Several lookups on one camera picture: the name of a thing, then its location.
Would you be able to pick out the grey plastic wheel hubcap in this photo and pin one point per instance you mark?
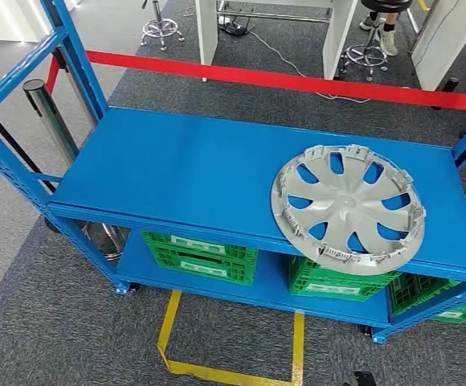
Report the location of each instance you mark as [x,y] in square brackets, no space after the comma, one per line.
[347,205]

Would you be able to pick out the blue metal shelf rack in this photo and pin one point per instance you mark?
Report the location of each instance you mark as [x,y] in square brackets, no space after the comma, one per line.
[176,160]

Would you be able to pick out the red barrier belt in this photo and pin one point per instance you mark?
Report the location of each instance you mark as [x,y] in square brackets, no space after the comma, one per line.
[257,77]

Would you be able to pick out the black power strip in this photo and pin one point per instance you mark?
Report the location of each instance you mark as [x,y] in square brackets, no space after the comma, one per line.
[233,25]

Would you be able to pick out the chrome base swivel stool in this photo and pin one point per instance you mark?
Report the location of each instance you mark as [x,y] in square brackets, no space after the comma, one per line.
[160,27]

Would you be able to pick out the black seat swivel stool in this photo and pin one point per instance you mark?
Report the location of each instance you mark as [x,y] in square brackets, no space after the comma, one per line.
[366,53]

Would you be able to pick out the person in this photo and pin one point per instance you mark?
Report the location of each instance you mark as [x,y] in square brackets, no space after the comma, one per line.
[387,40]

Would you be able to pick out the white partition panel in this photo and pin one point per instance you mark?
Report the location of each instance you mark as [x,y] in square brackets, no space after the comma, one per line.
[438,42]

